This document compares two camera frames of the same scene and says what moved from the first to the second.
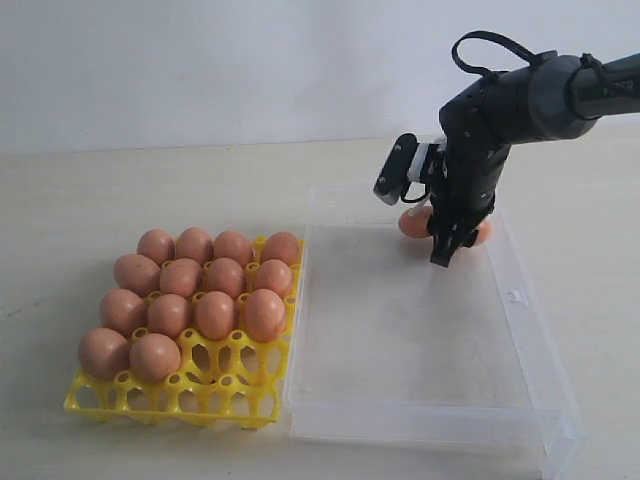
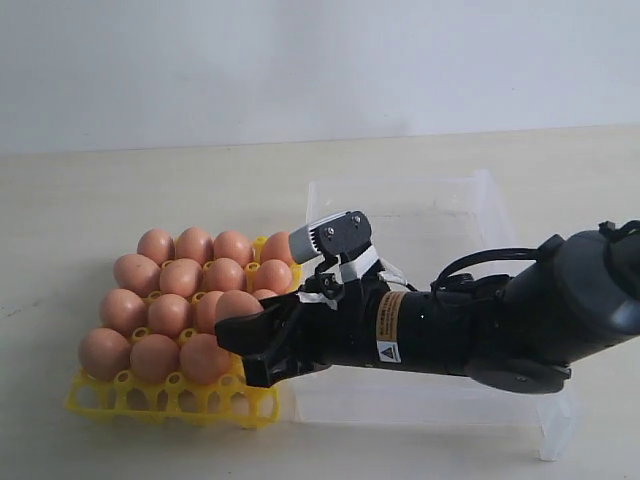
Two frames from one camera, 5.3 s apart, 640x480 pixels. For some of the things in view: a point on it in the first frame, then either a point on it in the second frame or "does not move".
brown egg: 414,221 to 202,360
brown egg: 123,311 does not move
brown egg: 232,244 does not move
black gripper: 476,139 to 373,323
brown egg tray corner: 157,245 does not move
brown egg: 181,277 does not move
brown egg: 485,228 to 235,303
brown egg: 281,245 does not move
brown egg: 195,243 does not move
